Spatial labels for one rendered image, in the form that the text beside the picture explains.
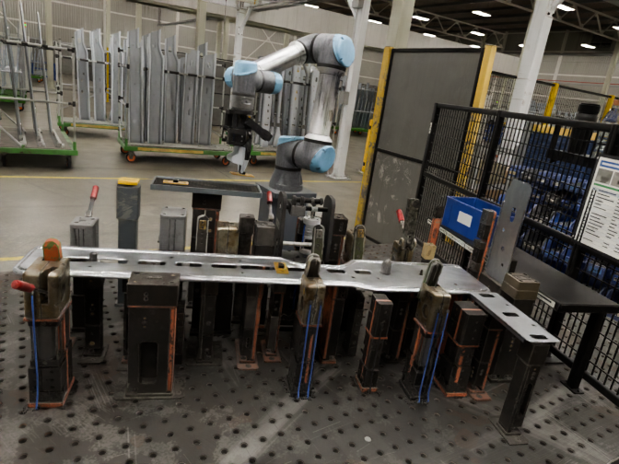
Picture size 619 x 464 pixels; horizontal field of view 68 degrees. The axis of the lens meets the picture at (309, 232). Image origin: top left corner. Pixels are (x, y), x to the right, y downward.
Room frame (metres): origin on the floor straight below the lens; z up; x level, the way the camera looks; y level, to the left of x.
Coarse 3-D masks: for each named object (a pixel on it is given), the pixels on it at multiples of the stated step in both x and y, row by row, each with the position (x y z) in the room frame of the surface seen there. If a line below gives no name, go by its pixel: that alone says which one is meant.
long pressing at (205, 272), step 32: (32, 256) 1.15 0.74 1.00; (64, 256) 1.18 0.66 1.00; (128, 256) 1.24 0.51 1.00; (160, 256) 1.27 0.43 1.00; (192, 256) 1.30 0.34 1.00; (224, 256) 1.34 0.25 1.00; (256, 256) 1.37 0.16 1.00; (384, 288) 1.27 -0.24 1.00; (416, 288) 1.30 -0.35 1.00; (448, 288) 1.33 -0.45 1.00; (480, 288) 1.37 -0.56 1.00
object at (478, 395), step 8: (488, 320) 1.24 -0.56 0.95; (496, 320) 1.24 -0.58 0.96; (488, 328) 1.23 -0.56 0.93; (496, 328) 1.24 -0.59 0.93; (488, 336) 1.24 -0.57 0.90; (496, 336) 1.24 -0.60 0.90; (480, 344) 1.26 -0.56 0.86; (488, 344) 1.24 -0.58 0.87; (480, 352) 1.25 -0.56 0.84; (488, 352) 1.24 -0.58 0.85; (472, 360) 1.27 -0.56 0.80; (480, 360) 1.24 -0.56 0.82; (488, 360) 1.24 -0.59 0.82; (472, 368) 1.26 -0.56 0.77; (480, 368) 1.24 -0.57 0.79; (488, 368) 1.25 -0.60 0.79; (472, 376) 1.25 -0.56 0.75; (480, 376) 1.24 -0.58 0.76; (472, 384) 1.24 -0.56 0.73; (480, 384) 1.24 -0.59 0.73; (472, 392) 1.23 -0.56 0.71; (480, 392) 1.24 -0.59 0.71; (480, 400) 1.21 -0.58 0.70
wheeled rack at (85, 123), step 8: (88, 48) 10.05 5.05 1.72; (56, 56) 8.98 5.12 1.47; (64, 56) 9.30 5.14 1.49; (56, 64) 8.98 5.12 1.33; (56, 72) 8.98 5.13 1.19; (56, 80) 9.77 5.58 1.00; (56, 88) 9.77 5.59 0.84; (56, 120) 9.61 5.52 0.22; (64, 120) 9.08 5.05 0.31; (72, 120) 9.37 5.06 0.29; (80, 120) 9.45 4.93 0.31; (64, 128) 9.08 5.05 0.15; (96, 128) 9.30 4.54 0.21; (104, 128) 9.37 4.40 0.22; (112, 128) 9.45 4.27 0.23
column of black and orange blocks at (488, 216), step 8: (488, 216) 1.62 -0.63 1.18; (480, 224) 1.66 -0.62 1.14; (488, 224) 1.62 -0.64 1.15; (480, 232) 1.64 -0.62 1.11; (488, 232) 1.63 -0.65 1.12; (480, 240) 1.65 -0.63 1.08; (488, 240) 1.63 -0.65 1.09; (480, 248) 1.63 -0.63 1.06; (472, 256) 1.66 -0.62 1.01; (480, 256) 1.63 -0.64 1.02; (472, 264) 1.65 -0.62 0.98; (480, 264) 1.63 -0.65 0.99; (472, 272) 1.63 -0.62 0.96; (480, 272) 1.63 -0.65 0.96
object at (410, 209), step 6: (408, 198) 1.58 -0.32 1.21; (408, 204) 1.56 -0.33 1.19; (414, 204) 1.54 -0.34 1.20; (420, 204) 1.54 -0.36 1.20; (408, 210) 1.56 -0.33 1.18; (414, 210) 1.57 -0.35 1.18; (408, 216) 1.55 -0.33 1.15; (414, 216) 1.57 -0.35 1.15; (408, 222) 1.55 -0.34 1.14; (414, 222) 1.56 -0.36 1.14; (408, 228) 1.56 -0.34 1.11; (414, 228) 1.55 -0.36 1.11; (408, 234) 1.56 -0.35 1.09; (414, 234) 1.55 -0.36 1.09
